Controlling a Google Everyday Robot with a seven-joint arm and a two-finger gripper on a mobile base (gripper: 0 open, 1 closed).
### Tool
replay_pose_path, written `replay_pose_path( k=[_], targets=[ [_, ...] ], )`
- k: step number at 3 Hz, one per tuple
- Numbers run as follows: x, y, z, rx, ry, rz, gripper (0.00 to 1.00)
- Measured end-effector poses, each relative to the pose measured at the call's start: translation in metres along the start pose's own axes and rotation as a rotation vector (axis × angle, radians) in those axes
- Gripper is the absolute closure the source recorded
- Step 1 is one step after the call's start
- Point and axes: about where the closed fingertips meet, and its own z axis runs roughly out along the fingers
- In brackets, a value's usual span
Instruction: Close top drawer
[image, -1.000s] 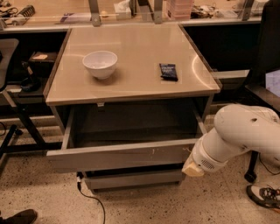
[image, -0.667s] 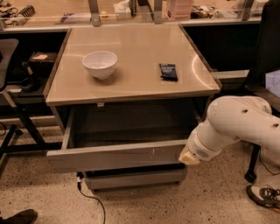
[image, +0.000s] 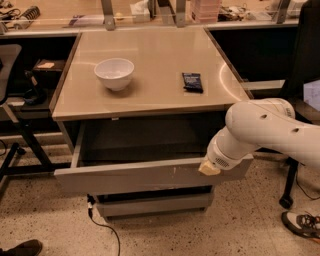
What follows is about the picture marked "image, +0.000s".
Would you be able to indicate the white ceramic bowl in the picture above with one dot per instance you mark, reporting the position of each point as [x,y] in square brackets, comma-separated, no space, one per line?
[115,73]

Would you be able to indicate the black box with label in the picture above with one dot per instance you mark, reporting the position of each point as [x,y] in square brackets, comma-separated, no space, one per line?
[48,72]

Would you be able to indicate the grey and black sneaker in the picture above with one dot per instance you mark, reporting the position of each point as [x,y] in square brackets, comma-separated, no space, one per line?
[304,225]

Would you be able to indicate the dark brown shoe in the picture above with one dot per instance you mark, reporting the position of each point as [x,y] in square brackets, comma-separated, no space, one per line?
[28,248]

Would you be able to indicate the dark blue snack packet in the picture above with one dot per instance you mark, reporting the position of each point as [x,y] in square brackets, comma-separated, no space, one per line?
[192,82]

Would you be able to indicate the black office chair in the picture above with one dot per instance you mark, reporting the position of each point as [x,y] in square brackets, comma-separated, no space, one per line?
[305,65]

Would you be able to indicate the white tissue box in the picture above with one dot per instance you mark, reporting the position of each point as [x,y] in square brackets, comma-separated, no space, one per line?
[140,11]

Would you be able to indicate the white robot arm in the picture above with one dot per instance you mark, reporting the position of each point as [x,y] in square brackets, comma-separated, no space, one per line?
[267,123]

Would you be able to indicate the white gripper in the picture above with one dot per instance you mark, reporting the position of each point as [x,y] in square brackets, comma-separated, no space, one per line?
[217,157]

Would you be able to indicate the grey drawer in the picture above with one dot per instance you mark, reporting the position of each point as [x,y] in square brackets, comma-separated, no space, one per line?
[155,205]
[113,157]

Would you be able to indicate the grey bottom drawer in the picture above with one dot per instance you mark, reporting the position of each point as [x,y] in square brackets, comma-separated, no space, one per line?
[155,205]

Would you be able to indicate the grey top drawer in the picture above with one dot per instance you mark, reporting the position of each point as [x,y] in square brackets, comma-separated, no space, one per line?
[113,157]

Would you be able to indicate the pink plastic container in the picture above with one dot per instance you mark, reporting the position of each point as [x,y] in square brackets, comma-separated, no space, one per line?
[205,11]

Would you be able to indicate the grey drawer cabinet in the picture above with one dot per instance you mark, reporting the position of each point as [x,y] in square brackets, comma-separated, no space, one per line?
[156,92]

